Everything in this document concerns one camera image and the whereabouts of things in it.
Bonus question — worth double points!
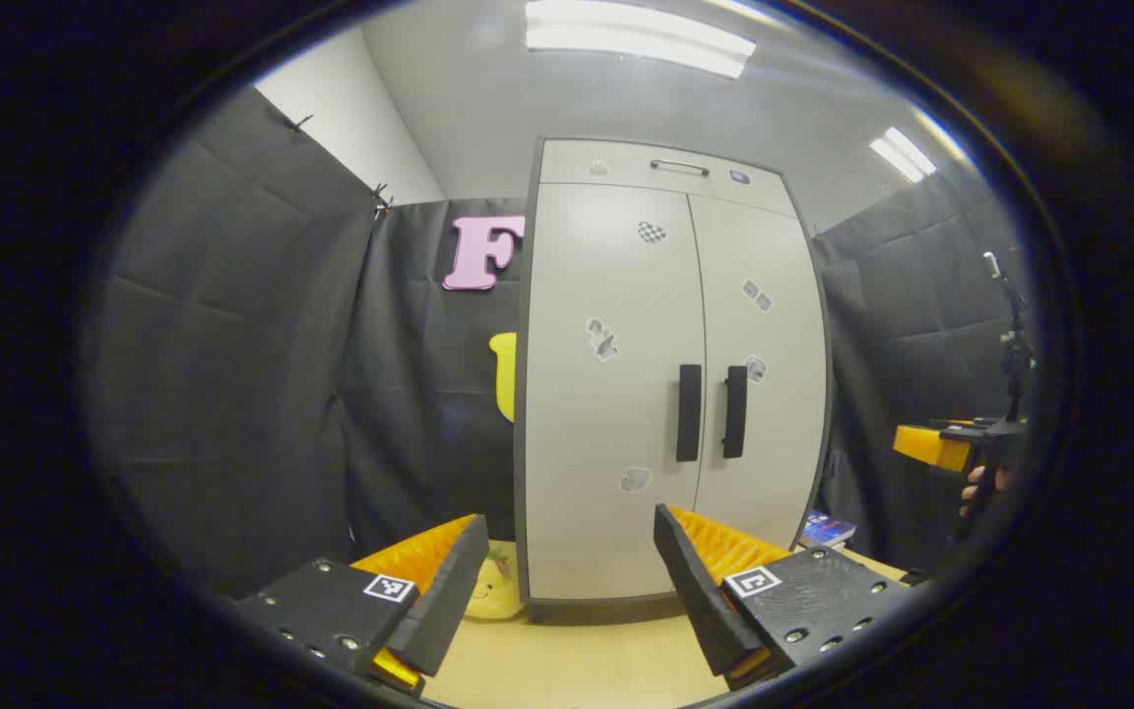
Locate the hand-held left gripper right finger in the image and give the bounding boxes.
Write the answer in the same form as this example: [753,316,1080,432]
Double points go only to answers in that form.
[653,502,922,692]

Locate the small ceiling light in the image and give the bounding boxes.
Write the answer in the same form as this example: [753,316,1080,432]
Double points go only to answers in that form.
[869,126,938,184]

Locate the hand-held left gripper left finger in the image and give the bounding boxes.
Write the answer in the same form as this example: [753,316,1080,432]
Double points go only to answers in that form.
[232,512,491,698]

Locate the grey double-door shoe cabinet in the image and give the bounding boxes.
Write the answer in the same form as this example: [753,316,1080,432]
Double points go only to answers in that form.
[513,136,834,623]

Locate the blue book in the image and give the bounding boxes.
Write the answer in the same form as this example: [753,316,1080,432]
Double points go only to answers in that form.
[795,510,858,550]

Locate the black backdrop cloth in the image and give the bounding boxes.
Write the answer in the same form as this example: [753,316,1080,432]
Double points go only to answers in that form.
[85,84,1045,602]

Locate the grey cabinet door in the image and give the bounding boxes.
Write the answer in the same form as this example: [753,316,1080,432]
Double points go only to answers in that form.
[687,194,829,552]
[525,182,708,602]

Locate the long ceiling light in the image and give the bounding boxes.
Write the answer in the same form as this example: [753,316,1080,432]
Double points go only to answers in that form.
[526,0,757,80]

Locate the yellow plush toy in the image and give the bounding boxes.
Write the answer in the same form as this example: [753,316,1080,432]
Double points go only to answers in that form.
[464,542,529,621]

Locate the grey cabinet drawer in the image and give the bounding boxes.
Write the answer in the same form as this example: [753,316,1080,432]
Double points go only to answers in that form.
[537,140,799,220]

